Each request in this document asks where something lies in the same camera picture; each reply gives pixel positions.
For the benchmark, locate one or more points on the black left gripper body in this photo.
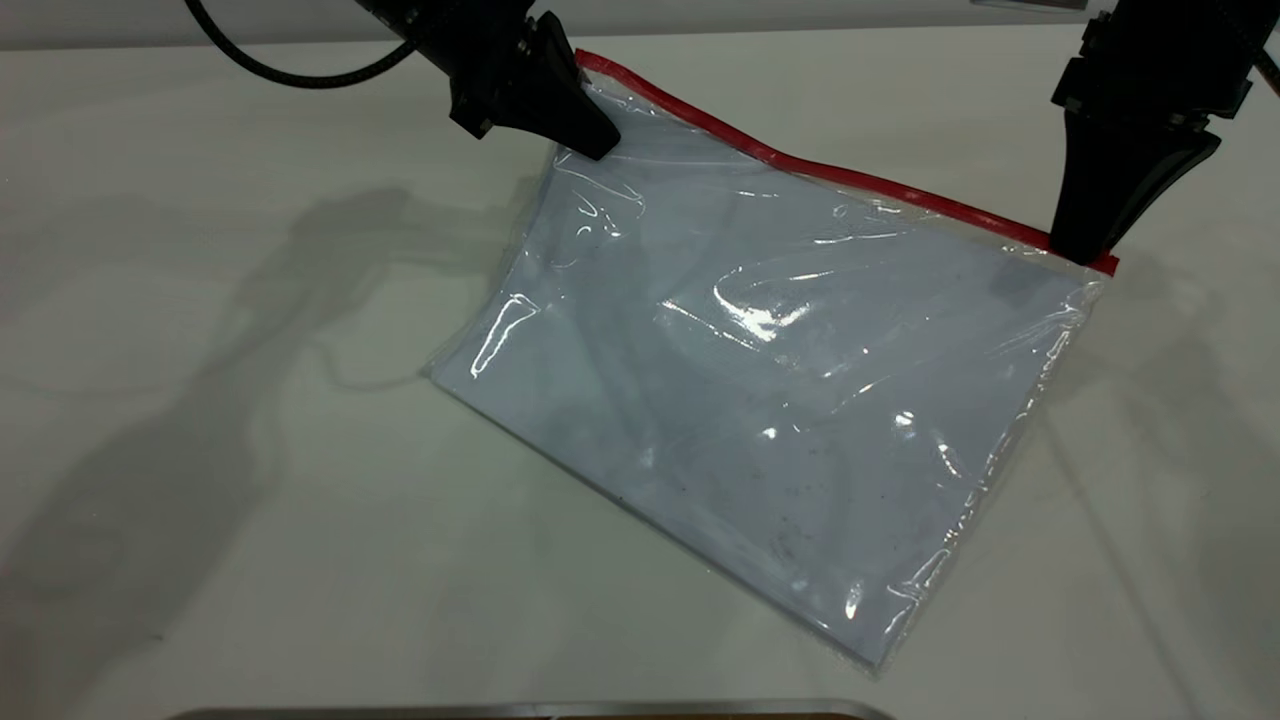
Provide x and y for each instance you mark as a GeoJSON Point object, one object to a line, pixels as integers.
{"type": "Point", "coordinates": [480, 40]}

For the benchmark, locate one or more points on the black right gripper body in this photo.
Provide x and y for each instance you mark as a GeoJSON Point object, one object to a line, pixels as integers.
{"type": "Point", "coordinates": [1150, 60]}

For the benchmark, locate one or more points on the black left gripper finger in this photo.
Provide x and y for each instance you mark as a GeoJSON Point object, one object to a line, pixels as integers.
{"type": "Point", "coordinates": [557, 50]}
{"type": "Point", "coordinates": [540, 110]}

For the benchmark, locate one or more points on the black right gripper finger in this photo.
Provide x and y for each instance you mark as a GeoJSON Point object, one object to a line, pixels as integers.
{"type": "Point", "coordinates": [1090, 180]}
{"type": "Point", "coordinates": [1160, 160]}

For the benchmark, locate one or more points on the clear plastic zip bag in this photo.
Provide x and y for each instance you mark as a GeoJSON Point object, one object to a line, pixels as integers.
{"type": "Point", "coordinates": [800, 330]}

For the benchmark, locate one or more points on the silver metal rim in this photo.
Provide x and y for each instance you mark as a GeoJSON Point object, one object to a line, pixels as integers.
{"type": "Point", "coordinates": [520, 711]}

